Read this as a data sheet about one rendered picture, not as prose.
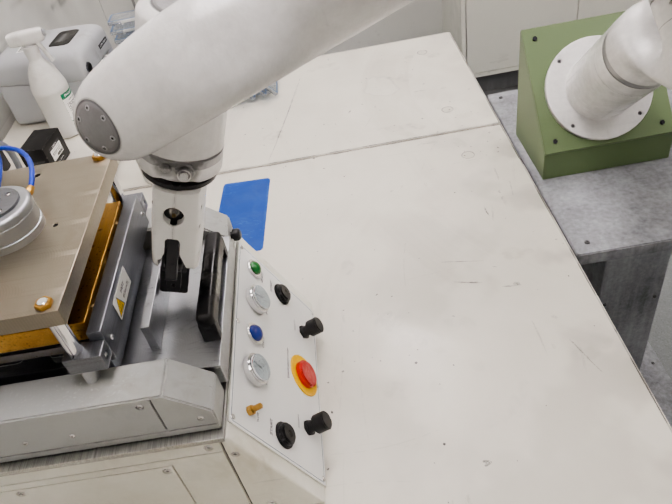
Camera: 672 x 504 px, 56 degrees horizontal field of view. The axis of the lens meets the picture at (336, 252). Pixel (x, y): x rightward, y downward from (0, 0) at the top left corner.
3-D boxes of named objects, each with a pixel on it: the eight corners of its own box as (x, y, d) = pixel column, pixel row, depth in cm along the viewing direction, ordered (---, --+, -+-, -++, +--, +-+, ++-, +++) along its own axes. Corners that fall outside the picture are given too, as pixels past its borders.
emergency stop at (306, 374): (309, 395, 87) (291, 382, 85) (307, 372, 90) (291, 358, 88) (318, 391, 87) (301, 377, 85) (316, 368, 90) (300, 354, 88)
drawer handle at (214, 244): (204, 343, 70) (193, 319, 68) (213, 254, 82) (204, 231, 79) (221, 340, 70) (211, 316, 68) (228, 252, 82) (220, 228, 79)
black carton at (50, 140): (31, 178, 139) (16, 151, 134) (47, 155, 145) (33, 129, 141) (56, 175, 138) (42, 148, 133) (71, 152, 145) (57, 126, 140)
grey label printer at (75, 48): (16, 128, 158) (-19, 65, 147) (45, 90, 173) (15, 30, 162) (109, 116, 155) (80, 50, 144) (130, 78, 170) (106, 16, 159)
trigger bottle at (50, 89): (52, 142, 150) (-1, 42, 133) (56, 126, 156) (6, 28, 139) (88, 134, 150) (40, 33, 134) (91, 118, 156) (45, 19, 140)
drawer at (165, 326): (-26, 427, 71) (-65, 386, 66) (30, 291, 88) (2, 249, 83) (229, 386, 70) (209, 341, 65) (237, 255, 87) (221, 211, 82)
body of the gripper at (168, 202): (214, 191, 60) (207, 276, 67) (220, 135, 68) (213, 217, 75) (132, 182, 59) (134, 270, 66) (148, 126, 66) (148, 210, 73)
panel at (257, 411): (324, 487, 79) (227, 421, 68) (312, 312, 101) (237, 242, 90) (338, 481, 78) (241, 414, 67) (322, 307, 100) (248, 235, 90)
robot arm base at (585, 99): (638, 28, 114) (691, -22, 96) (661, 129, 113) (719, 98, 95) (534, 48, 115) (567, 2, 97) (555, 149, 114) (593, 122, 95)
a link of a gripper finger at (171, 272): (174, 282, 64) (177, 280, 70) (181, 206, 64) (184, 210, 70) (162, 281, 64) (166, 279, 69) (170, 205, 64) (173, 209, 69)
